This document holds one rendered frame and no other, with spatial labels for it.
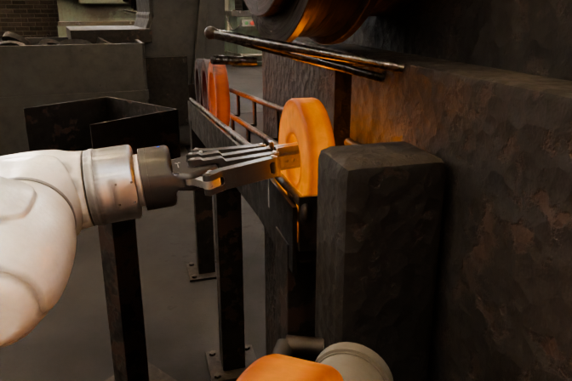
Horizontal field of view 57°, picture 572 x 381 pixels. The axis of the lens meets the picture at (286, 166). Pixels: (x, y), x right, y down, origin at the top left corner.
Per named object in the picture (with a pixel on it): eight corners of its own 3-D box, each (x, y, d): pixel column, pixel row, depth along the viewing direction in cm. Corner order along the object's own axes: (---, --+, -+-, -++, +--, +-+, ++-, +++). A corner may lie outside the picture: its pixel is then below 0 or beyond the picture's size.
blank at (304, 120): (299, 95, 75) (276, 96, 74) (337, 100, 60) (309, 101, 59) (300, 201, 78) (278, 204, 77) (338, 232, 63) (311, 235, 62)
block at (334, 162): (400, 341, 61) (414, 137, 54) (437, 388, 53) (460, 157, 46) (311, 357, 58) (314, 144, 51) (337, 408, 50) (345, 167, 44)
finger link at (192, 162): (186, 157, 64) (187, 161, 63) (277, 145, 66) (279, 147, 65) (191, 188, 65) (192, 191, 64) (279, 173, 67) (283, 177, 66)
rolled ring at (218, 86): (206, 63, 146) (218, 62, 147) (209, 130, 148) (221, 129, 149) (214, 57, 128) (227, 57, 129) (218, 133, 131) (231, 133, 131)
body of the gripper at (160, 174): (144, 197, 69) (215, 185, 71) (145, 222, 61) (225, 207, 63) (134, 141, 66) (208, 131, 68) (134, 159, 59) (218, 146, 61)
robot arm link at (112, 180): (95, 238, 59) (149, 229, 61) (78, 162, 57) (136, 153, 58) (100, 210, 68) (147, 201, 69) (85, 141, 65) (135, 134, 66)
